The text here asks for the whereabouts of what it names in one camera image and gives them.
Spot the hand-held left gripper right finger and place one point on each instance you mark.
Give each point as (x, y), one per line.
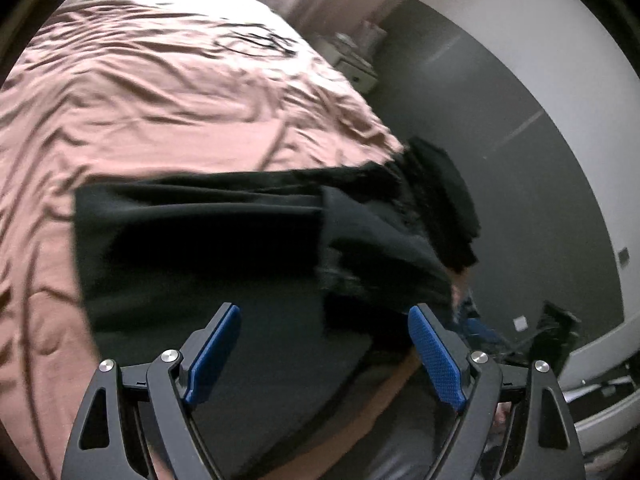
(437, 360)

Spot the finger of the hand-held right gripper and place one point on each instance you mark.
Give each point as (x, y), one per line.
(475, 327)

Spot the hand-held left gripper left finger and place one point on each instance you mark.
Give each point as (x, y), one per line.
(215, 355)

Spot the black pants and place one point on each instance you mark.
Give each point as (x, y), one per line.
(200, 250)

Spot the stack of folded black clothes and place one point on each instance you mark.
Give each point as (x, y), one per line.
(445, 200)

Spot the bed with pink blanket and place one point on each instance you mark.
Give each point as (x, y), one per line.
(150, 85)

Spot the white nightstand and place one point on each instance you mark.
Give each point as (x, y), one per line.
(360, 74)

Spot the white organizer with bottles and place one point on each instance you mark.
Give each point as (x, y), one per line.
(370, 35)

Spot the white wall socket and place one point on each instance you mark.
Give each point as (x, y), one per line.
(521, 323)

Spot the grey wall socket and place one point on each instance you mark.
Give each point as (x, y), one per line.
(624, 257)

